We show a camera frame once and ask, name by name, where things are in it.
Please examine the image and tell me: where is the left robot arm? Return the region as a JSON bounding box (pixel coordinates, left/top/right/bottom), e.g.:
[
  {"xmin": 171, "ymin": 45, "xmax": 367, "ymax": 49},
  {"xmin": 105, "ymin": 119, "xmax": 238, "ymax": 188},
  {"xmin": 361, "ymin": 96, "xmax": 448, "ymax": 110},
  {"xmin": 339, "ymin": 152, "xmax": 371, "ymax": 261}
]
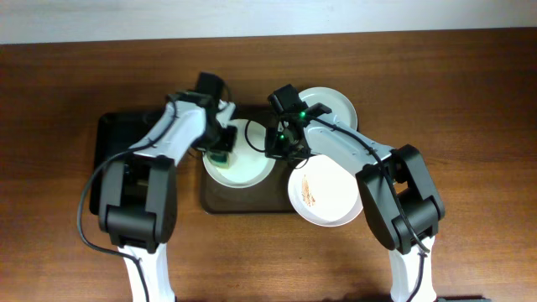
[{"xmin": 93, "ymin": 92, "xmax": 237, "ymax": 301}]

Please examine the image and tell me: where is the pale blue plate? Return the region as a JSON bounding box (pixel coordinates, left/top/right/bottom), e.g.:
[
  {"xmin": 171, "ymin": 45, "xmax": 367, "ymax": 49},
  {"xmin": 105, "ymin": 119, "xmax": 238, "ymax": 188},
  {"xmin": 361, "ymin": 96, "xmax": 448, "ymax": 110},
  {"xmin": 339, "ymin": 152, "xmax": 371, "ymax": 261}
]
[{"xmin": 299, "ymin": 87, "xmax": 358, "ymax": 130}]

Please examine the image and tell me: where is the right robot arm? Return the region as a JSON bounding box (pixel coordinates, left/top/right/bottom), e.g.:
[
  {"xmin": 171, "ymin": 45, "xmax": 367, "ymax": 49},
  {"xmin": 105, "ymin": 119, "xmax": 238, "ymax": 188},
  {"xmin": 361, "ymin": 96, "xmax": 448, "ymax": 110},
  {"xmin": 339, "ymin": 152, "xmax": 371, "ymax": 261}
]
[{"xmin": 265, "ymin": 102, "xmax": 446, "ymax": 301}]

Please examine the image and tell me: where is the green and yellow sponge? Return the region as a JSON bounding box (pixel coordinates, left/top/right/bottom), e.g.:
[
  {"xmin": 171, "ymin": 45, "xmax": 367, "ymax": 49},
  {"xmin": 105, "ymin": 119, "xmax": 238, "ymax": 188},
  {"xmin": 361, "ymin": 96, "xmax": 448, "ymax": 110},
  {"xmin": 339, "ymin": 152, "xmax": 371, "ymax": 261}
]
[{"xmin": 206, "ymin": 151, "xmax": 231, "ymax": 169}]

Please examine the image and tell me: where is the white plate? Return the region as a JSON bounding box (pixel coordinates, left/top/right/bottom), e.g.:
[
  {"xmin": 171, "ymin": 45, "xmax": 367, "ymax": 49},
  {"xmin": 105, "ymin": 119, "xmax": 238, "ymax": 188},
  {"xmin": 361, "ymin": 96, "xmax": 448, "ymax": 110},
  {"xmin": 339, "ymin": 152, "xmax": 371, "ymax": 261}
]
[
  {"xmin": 288, "ymin": 155, "xmax": 363, "ymax": 227},
  {"xmin": 203, "ymin": 119, "xmax": 275, "ymax": 189}
]

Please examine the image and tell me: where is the brown plastic serving tray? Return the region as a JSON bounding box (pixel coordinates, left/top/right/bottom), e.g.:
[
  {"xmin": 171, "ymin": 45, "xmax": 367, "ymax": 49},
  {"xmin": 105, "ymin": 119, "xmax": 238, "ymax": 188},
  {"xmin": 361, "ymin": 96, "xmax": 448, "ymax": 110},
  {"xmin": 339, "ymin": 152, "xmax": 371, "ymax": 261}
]
[{"xmin": 200, "ymin": 105, "xmax": 304, "ymax": 214}]

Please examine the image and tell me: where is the black rectangular tray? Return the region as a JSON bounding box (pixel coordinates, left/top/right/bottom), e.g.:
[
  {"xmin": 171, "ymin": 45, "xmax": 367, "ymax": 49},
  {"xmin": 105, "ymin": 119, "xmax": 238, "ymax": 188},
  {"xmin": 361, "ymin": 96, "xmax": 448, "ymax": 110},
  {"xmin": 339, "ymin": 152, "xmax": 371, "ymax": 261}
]
[{"xmin": 88, "ymin": 109, "xmax": 169, "ymax": 216}]

